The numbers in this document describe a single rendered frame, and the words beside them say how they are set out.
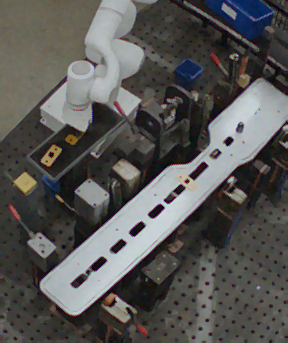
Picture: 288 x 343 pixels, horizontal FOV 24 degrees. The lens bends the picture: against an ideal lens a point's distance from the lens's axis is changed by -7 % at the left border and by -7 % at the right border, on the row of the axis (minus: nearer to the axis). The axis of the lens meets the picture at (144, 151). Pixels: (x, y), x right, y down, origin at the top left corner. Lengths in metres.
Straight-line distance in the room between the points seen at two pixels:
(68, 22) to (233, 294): 2.46
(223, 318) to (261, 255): 0.34
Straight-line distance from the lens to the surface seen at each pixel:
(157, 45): 3.48
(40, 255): 2.35
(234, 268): 2.81
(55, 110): 3.03
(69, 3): 4.75
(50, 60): 4.33
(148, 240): 2.47
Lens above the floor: 3.14
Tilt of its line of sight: 53 degrees down
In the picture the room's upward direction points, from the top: 10 degrees clockwise
